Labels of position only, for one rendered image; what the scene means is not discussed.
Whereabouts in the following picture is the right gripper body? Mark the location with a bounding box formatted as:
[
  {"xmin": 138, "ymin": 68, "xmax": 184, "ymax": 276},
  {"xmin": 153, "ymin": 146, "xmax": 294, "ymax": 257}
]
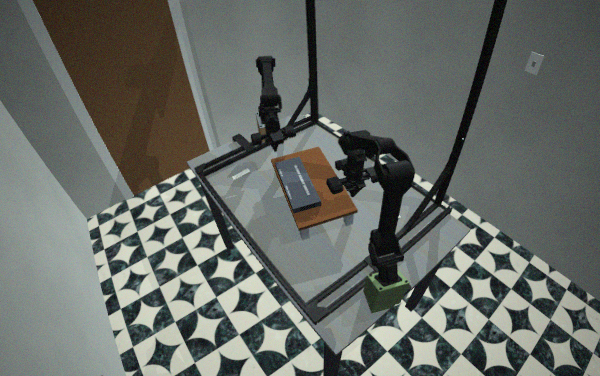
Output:
[{"xmin": 251, "ymin": 125, "xmax": 296, "ymax": 146}]

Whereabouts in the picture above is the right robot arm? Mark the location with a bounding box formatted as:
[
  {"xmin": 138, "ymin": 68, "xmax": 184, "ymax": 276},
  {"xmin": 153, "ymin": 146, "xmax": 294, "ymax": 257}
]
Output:
[{"xmin": 256, "ymin": 56, "xmax": 288, "ymax": 146}]

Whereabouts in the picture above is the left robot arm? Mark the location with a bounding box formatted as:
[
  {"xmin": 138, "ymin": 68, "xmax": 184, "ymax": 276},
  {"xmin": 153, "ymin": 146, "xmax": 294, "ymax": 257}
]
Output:
[{"xmin": 335, "ymin": 130, "xmax": 415, "ymax": 287}]

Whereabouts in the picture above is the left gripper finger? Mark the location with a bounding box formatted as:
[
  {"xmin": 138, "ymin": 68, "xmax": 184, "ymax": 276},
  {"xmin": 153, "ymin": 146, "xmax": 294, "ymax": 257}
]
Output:
[
  {"xmin": 344, "ymin": 185, "xmax": 355, "ymax": 197},
  {"xmin": 353, "ymin": 183, "xmax": 366, "ymax": 197}
]

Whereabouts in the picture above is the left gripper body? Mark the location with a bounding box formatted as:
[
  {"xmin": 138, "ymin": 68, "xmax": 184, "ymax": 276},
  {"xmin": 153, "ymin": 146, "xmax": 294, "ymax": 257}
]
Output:
[{"xmin": 326, "ymin": 163, "xmax": 379, "ymax": 194}]

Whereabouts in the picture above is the grey network switch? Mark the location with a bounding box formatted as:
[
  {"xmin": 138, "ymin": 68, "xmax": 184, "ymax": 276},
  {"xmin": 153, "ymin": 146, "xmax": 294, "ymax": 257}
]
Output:
[{"xmin": 275, "ymin": 157, "xmax": 321, "ymax": 213}]

